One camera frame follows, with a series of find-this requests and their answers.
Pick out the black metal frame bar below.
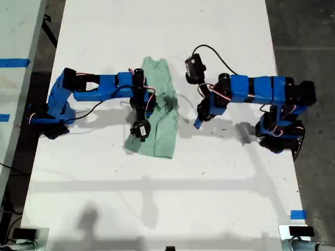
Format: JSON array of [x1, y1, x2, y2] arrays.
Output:
[[41, 13, 59, 48]]

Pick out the short black camera stalk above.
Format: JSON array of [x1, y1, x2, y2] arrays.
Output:
[[136, 103, 146, 123], [198, 82, 214, 99]]

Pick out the long blue tape strip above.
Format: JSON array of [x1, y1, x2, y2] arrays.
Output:
[[0, 59, 31, 68]]

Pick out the black camera box white label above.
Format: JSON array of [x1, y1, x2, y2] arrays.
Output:
[[130, 119, 152, 143], [184, 53, 207, 84]]

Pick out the square blue tape piece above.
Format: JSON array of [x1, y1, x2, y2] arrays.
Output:
[[290, 210, 307, 220]]

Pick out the small black box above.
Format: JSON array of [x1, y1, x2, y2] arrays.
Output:
[[13, 228, 38, 240], [289, 226, 315, 237]]

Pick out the pale side table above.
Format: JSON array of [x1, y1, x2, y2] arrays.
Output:
[[0, 0, 48, 199]]

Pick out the pale green T-shirt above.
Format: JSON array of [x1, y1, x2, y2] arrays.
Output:
[[124, 56, 179, 160]]

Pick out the thin black camera cable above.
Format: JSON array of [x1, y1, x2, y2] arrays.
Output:
[[70, 85, 136, 120], [192, 44, 239, 76]]

